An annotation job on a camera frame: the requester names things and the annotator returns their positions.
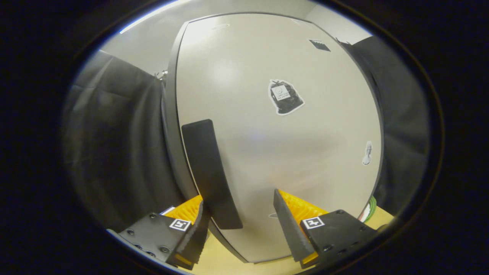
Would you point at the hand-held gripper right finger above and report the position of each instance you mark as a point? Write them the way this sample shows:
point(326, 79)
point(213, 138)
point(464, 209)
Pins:
point(290, 229)

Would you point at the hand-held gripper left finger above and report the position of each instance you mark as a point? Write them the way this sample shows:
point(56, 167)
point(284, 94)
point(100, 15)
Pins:
point(195, 236)

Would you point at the grey picture cover book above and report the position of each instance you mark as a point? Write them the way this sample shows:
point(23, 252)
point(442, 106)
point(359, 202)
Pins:
point(167, 210)

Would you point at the black backdrop cloth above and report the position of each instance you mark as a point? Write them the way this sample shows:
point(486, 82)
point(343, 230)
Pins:
point(405, 122)
point(114, 145)

